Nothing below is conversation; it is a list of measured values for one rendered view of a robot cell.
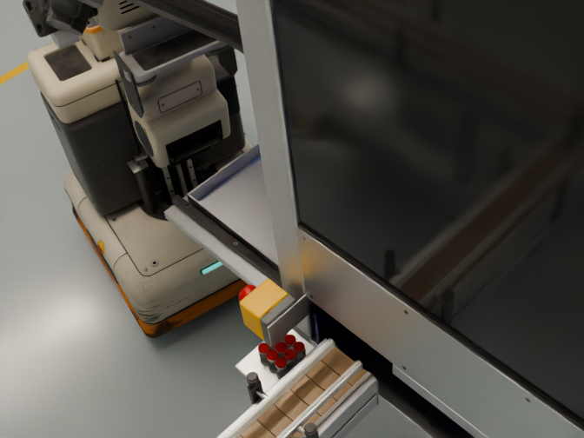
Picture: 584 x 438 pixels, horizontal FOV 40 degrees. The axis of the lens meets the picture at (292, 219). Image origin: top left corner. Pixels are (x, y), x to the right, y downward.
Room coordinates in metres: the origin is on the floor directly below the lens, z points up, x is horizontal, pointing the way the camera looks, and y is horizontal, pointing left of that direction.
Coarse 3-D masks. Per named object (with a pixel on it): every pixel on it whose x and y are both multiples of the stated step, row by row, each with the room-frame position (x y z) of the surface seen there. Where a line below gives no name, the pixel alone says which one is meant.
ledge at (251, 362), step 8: (296, 336) 0.83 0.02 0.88; (304, 344) 0.81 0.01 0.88; (256, 352) 0.80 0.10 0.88; (248, 360) 0.79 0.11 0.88; (256, 360) 0.79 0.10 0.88; (240, 368) 0.77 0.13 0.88; (248, 368) 0.77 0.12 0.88; (256, 368) 0.77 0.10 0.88; (264, 368) 0.77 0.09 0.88; (264, 376) 0.75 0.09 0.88; (272, 376) 0.75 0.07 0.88; (264, 384) 0.73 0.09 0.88; (272, 384) 0.73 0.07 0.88; (264, 392) 0.72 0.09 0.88
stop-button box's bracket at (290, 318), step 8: (304, 296) 0.81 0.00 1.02; (296, 304) 0.80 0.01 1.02; (304, 304) 0.81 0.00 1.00; (288, 312) 0.78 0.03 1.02; (296, 312) 0.80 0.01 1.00; (304, 312) 0.81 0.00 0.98; (280, 320) 0.77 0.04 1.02; (288, 320) 0.78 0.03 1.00; (296, 320) 0.79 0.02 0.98; (272, 328) 0.76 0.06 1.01; (280, 328) 0.77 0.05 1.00; (288, 328) 0.78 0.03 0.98; (272, 336) 0.76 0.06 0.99; (280, 336) 0.77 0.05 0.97; (272, 344) 0.76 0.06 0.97
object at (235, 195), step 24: (240, 168) 1.28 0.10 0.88; (192, 192) 1.20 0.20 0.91; (216, 192) 1.22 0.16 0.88; (240, 192) 1.21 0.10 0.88; (264, 192) 1.20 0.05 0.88; (216, 216) 1.12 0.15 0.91; (240, 216) 1.14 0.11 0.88; (264, 216) 1.13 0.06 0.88; (240, 240) 1.06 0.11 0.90; (264, 240) 1.07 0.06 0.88
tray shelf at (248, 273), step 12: (168, 216) 1.17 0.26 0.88; (180, 216) 1.17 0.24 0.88; (180, 228) 1.14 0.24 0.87; (192, 228) 1.13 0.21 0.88; (204, 240) 1.09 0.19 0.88; (216, 240) 1.09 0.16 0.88; (216, 252) 1.05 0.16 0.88; (228, 252) 1.05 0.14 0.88; (228, 264) 1.02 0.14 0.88; (240, 264) 1.01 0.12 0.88; (240, 276) 0.99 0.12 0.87; (252, 276) 0.98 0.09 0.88; (264, 276) 0.97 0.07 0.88
